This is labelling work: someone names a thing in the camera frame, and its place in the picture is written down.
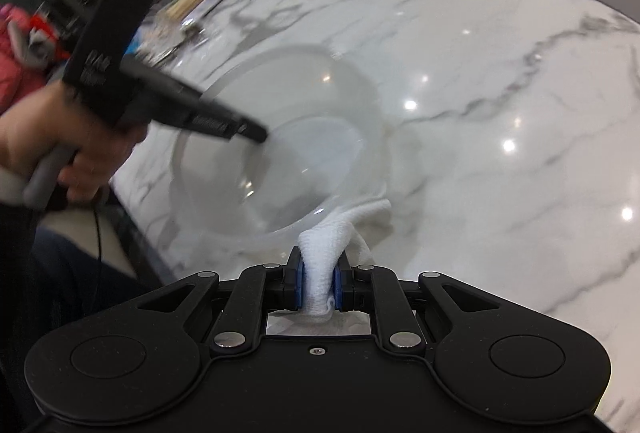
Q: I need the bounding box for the white paper towel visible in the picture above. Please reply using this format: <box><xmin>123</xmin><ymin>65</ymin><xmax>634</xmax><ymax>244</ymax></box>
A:
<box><xmin>297</xmin><ymin>198</ymin><xmax>392</xmax><ymax>323</ymax></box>

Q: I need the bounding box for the clear plastic bowl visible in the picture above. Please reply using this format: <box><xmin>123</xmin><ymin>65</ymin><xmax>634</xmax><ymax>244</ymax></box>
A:
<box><xmin>169</xmin><ymin>45</ymin><xmax>387</xmax><ymax>253</ymax></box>

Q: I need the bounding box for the person left hand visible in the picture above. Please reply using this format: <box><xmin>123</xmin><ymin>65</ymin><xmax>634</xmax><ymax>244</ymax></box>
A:
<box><xmin>1</xmin><ymin>81</ymin><xmax>148</xmax><ymax>202</ymax></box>

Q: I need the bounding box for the clear plastic wrapped packet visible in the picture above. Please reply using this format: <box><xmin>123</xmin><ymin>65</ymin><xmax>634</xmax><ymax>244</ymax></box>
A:
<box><xmin>132</xmin><ymin>14</ymin><xmax>205</xmax><ymax>67</ymax></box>

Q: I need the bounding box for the wooden cutting board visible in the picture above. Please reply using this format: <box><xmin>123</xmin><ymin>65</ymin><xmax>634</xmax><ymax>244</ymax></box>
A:
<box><xmin>164</xmin><ymin>0</ymin><xmax>204</xmax><ymax>21</ymax></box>

